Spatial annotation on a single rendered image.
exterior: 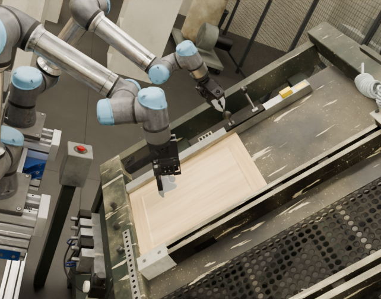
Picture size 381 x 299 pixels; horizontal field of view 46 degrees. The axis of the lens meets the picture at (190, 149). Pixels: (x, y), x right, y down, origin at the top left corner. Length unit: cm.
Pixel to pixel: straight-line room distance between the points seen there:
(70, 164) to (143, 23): 359
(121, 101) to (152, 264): 68
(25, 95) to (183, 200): 79
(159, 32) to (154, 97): 444
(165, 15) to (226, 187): 397
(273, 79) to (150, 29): 351
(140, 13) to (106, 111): 434
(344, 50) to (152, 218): 108
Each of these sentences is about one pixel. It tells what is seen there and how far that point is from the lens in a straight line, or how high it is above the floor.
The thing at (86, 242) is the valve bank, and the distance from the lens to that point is 200.
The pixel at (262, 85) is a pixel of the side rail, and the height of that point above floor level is 149.
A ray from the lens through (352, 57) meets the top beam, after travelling 202.
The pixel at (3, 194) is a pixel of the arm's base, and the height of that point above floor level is 106.
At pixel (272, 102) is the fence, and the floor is 150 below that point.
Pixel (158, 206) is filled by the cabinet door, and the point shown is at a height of 99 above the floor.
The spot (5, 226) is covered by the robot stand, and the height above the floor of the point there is 92.
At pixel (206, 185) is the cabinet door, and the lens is 189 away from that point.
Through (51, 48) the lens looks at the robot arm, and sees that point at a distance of 139.
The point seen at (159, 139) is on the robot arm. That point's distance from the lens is 128.
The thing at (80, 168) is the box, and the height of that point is 86.
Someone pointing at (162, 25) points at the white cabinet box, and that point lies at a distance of 562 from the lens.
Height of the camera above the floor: 210
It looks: 27 degrees down
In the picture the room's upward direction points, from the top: 24 degrees clockwise
